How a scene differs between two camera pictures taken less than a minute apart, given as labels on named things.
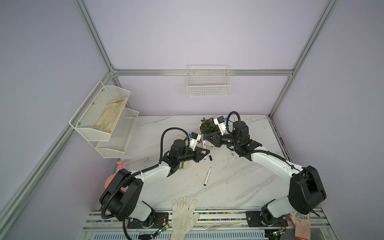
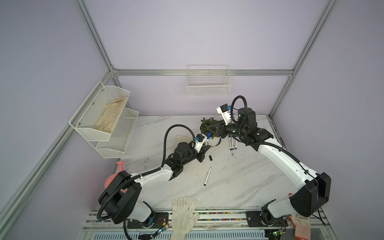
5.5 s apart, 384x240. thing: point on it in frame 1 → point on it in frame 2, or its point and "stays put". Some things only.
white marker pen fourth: [207, 177] stays put
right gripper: [216, 138] → [220, 127]
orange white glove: [302, 228] stays put
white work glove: [183, 219] stays put
